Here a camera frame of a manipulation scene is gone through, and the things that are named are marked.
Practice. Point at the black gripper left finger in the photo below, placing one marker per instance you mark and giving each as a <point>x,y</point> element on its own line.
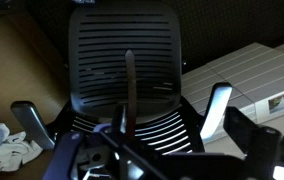
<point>65,156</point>

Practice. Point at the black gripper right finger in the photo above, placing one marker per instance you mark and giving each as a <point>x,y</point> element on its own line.
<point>265,150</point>

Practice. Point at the grey chair armrest pad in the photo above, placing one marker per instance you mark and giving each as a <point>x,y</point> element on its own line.
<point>215,110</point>
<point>32,121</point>

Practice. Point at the white crumpled cloth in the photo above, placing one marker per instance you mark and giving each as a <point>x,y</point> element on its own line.
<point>10,150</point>

